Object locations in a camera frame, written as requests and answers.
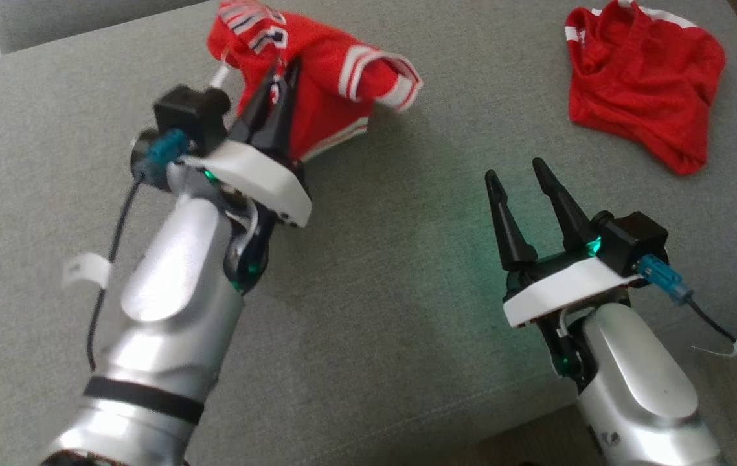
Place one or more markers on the grey sofa back cushion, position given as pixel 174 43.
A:
pixel 51 22

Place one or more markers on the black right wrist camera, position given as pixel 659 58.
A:
pixel 634 239

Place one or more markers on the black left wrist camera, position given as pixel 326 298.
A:
pixel 190 113

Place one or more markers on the red jersey with black lettering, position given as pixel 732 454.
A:
pixel 329 97

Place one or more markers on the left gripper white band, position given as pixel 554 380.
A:
pixel 258 178

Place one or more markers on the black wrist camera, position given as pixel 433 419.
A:
pixel 634 239
pixel 190 113

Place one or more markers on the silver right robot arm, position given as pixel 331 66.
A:
pixel 640 388

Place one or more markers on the grey sofa seat cushion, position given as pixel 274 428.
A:
pixel 407 194

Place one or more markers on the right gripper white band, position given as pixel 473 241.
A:
pixel 563 291

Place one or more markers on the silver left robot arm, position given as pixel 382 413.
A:
pixel 168 310

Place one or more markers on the red shorts with white stripe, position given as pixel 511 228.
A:
pixel 640 84

